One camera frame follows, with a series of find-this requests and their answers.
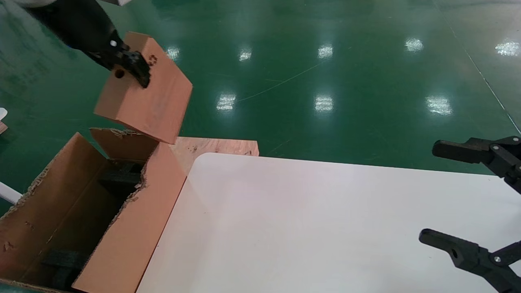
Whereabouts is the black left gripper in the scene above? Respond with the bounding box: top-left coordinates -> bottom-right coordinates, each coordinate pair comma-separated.
24,0 -> 151,89

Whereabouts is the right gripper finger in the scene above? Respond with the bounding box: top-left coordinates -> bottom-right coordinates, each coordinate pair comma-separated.
418,229 -> 521,293
431,136 -> 521,194

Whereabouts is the small brown cardboard box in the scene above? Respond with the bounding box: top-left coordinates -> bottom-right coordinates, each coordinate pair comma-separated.
94,32 -> 193,145

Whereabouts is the large open cardboard box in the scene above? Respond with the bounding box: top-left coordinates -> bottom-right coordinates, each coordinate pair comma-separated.
0,128 -> 188,293

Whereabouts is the wooden board under table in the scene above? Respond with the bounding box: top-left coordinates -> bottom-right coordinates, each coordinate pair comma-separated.
168,137 -> 260,176

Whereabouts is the white tube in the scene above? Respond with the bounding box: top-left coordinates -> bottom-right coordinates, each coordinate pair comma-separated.
0,181 -> 23,205

